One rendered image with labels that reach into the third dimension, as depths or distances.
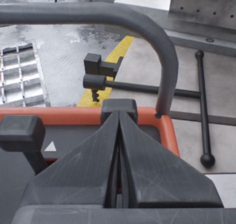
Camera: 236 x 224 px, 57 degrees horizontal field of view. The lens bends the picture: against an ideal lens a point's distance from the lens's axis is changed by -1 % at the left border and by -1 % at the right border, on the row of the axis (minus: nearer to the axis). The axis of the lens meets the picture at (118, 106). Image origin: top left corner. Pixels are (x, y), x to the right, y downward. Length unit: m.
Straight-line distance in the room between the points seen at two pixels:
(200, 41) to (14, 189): 1.16
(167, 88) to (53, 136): 0.10
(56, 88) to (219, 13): 1.00
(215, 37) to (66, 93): 0.91
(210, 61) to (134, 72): 0.40
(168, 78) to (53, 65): 1.54
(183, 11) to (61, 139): 1.04
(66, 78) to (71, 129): 1.35
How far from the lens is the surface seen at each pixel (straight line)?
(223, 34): 1.29
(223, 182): 0.32
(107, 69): 1.10
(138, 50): 1.20
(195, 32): 1.29
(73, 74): 1.56
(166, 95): 0.17
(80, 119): 0.19
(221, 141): 0.85
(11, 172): 0.19
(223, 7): 1.15
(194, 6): 1.16
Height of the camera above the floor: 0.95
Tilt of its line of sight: 47 degrees down
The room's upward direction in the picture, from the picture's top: straight up
